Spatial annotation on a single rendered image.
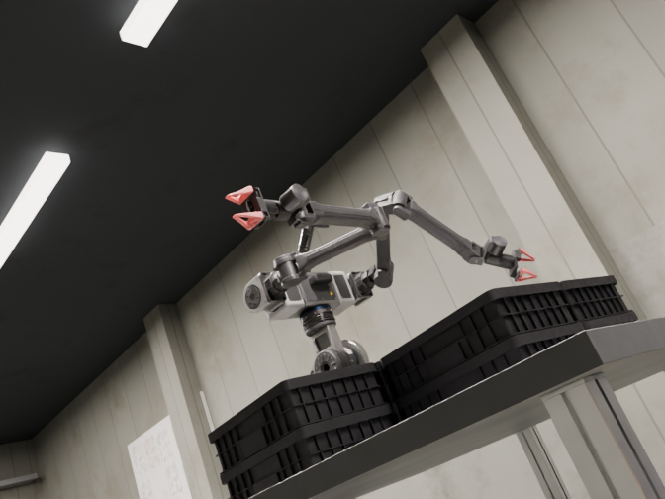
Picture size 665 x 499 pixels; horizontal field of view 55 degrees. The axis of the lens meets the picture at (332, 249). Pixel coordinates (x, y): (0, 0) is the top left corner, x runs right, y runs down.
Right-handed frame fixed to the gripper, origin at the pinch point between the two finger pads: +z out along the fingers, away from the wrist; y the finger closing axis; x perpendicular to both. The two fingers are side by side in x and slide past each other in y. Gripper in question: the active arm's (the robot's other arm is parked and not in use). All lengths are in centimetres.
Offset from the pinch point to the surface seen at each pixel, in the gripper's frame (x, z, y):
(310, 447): -5, 8, 67
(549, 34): -46, -226, -103
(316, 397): -6, 2, 57
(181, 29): 56, -63, -144
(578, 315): -51, -47, 62
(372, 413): -9, -12, 64
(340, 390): -7, -6, 57
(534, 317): -49, -29, 60
